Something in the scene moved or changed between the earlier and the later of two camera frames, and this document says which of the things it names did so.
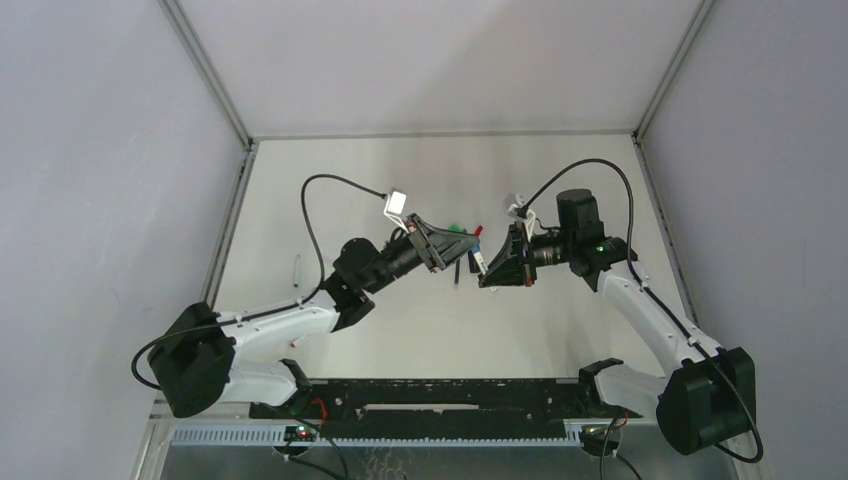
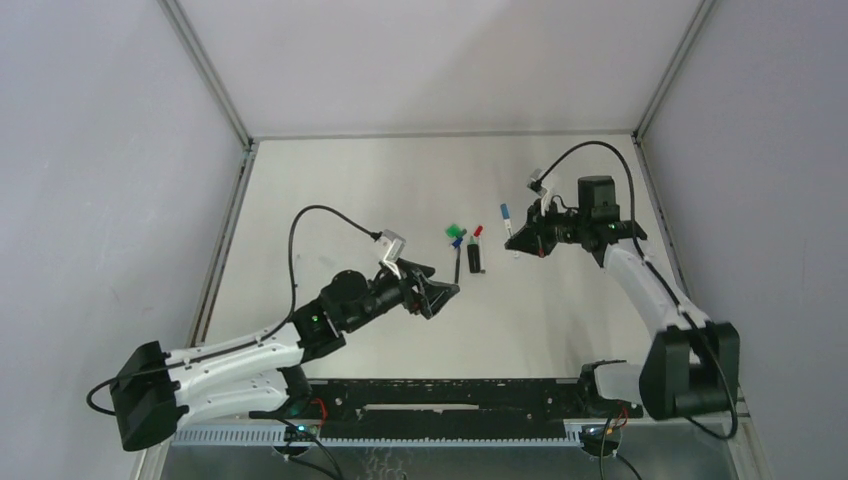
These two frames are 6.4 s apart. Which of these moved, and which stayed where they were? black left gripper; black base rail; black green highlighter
Moved: black left gripper
Stayed: black green highlighter; black base rail
